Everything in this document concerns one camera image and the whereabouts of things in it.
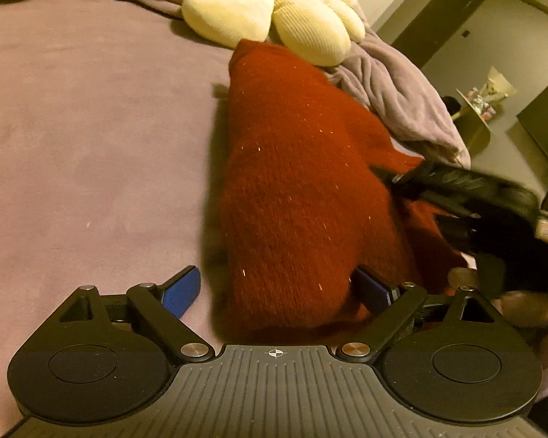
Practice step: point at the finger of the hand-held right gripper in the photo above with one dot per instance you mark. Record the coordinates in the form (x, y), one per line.
(408, 178)
(452, 207)

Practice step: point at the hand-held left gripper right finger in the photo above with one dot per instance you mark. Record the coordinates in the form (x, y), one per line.
(374, 291)

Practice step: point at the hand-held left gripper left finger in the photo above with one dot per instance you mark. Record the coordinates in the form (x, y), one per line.
(180, 289)

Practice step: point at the red sparkly knit cardigan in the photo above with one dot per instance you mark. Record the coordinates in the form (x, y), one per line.
(292, 169)

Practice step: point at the person's right hand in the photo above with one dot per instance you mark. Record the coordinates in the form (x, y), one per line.
(534, 308)

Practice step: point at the black cloth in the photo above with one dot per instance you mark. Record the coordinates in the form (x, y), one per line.
(451, 107)

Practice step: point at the yellow-green side table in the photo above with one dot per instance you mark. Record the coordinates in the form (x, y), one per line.
(475, 123)

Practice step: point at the crumpled purple blanket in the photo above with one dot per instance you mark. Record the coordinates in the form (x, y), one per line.
(392, 86)

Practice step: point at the purple bed sheet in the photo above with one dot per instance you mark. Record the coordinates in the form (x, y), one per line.
(96, 146)

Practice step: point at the cream flower-shaped pillow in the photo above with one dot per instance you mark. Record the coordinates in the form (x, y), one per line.
(274, 9)

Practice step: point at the dark wall screen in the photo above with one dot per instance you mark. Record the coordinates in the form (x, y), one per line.
(545, 123)

